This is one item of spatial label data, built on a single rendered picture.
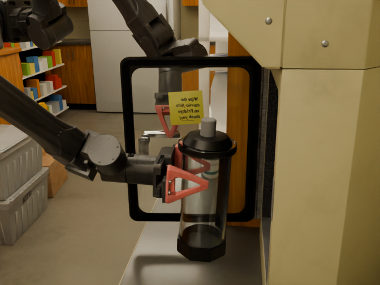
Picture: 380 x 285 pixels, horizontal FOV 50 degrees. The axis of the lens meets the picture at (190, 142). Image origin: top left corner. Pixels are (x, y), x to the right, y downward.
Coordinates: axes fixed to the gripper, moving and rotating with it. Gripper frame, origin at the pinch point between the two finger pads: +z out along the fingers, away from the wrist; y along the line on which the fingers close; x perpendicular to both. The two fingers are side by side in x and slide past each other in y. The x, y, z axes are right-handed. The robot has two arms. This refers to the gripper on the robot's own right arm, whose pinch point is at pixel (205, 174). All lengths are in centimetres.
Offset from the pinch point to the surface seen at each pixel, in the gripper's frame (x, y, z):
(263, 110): -8.6, 19.0, 11.5
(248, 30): -27.3, -12.8, 5.0
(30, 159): 78, 184, -128
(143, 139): -0.9, 14.7, -14.9
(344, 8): -30.8, -13.2, 17.3
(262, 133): -3.2, 19.0, 11.7
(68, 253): 123, 144, -88
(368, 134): -13.2, -10.6, 24.3
